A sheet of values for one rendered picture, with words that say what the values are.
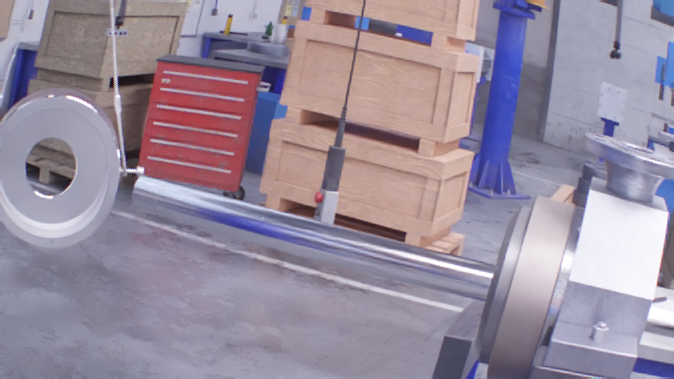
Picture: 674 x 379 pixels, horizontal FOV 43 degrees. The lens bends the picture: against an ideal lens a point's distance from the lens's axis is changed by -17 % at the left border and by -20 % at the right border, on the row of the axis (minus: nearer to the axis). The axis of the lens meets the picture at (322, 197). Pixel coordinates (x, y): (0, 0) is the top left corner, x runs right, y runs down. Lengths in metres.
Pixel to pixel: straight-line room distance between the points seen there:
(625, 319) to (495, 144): 7.73
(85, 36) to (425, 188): 2.49
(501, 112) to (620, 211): 7.59
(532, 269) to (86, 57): 5.12
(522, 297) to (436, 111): 4.27
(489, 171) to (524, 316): 7.67
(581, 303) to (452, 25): 4.41
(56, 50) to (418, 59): 2.53
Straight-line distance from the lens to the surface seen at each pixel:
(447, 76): 5.91
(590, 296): 1.65
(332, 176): 2.74
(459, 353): 2.26
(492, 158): 9.36
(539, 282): 1.72
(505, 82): 9.29
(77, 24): 6.63
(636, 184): 1.79
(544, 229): 1.77
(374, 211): 6.07
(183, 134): 6.58
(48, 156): 6.83
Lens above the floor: 1.57
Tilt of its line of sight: 12 degrees down
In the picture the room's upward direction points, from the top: 11 degrees clockwise
